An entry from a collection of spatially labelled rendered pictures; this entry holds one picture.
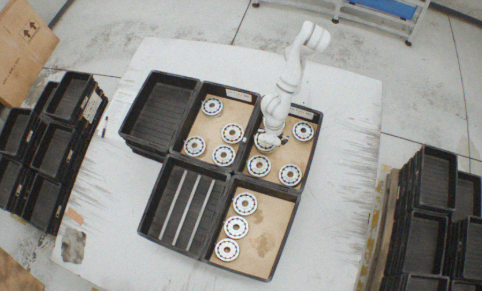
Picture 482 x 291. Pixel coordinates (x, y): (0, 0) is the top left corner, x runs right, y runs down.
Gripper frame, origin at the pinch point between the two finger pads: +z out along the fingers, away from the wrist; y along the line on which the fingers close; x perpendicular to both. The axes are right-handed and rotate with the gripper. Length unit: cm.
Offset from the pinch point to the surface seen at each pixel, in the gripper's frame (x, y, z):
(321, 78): -55, -15, 18
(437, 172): -30, -109, 39
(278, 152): 1.6, -3.4, 4.6
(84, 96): -11, 140, 35
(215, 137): 3.3, 25.8, 4.7
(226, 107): -13.1, 26.7, 4.9
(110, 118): 4, 95, 18
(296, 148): -2.4, -10.6, 4.6
